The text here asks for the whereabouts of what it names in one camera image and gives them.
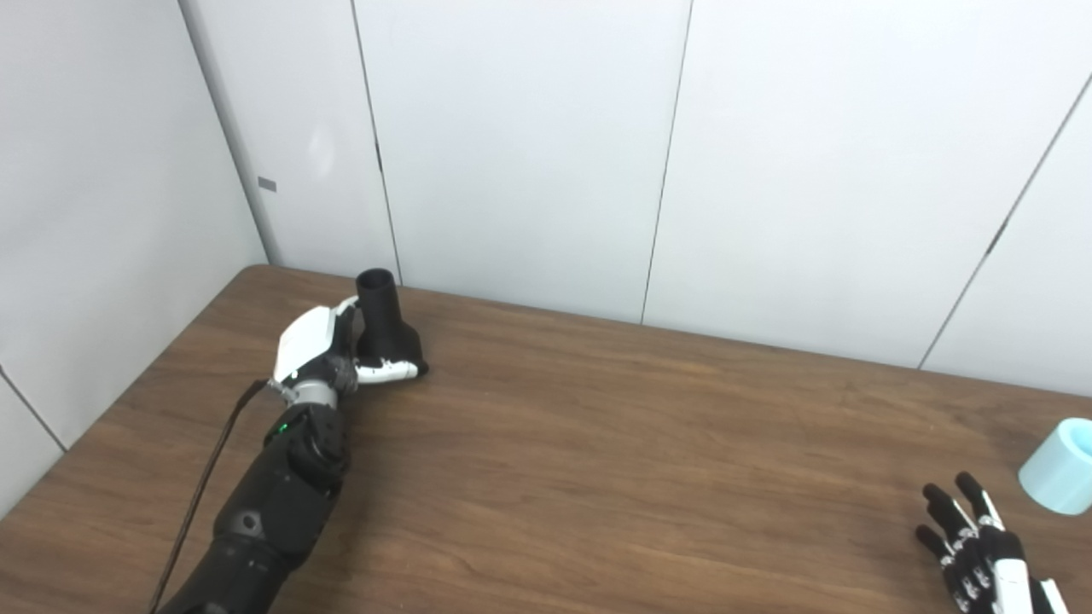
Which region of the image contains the white and black right hand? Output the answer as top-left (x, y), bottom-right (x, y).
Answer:
top-left (915, 472), bottom-right (1072, 614)

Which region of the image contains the white and black left hand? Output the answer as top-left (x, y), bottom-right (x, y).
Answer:
top-left (271, 295), bottom-right (430, 402)

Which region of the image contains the black nozzle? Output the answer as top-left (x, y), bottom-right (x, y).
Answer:
top-left (353, 269), bottom-right (427, 376)

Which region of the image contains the light-blue hose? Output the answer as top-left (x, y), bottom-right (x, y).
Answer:
top-left (1019, 418), bottom-right (1092, 517)

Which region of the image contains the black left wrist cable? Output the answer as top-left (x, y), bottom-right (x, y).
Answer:
top-left (147, 379), bottom-right (272, 614)

